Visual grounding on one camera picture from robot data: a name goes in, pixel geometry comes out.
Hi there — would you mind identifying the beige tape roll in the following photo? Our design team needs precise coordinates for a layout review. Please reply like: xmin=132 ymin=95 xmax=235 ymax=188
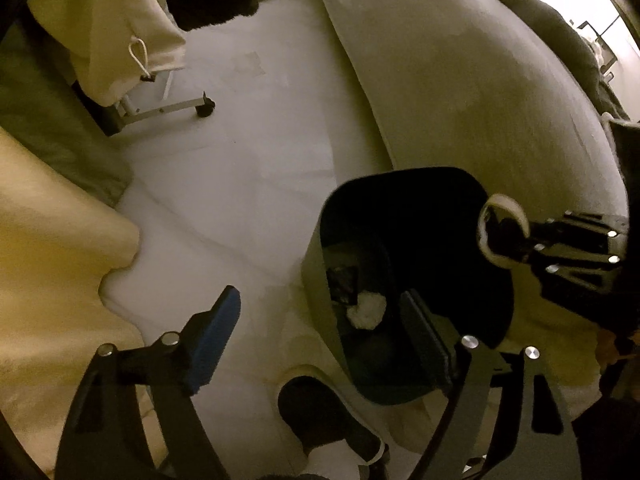
xmin=477 ymin=194 xmax=530 ymax=270

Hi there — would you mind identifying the white tissue ball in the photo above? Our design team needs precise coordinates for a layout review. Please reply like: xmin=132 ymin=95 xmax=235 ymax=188
xmin=346 ymin=290 xmax=387 ymax=330

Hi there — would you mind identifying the black plastic trash bin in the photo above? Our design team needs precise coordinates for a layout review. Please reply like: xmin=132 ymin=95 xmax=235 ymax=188
xmin=302 ymin=167 xmax=514 ymax=405

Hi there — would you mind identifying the dark grey fleece blanket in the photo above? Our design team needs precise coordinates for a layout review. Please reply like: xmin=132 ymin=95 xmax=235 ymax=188
xmin=498 ymin=0 xmax=630 ymax=120

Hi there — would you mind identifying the grey bed mattress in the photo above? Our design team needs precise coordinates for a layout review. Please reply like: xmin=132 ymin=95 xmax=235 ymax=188
xmin=309 ymin=0 xmax=630 ymax=411

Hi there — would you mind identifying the black slipper foot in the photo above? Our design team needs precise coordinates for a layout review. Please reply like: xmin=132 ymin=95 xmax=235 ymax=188
xmin=277 ymin=368 xmax=388 ymax=479

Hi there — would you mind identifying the white rolling clothes rack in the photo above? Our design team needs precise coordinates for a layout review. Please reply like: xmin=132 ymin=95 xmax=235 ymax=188
xmin=98 ymin=70 xmax=216 ymax=136

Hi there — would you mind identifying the olive green hanging coat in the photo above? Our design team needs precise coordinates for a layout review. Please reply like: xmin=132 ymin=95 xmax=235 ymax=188
xmin=1 ymin=22 xmax=132 ymax=207

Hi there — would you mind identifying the cream hanging jacket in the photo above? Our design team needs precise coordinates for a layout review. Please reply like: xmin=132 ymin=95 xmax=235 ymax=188
xmin=27 ymin=0 xmax=186 ymax=106

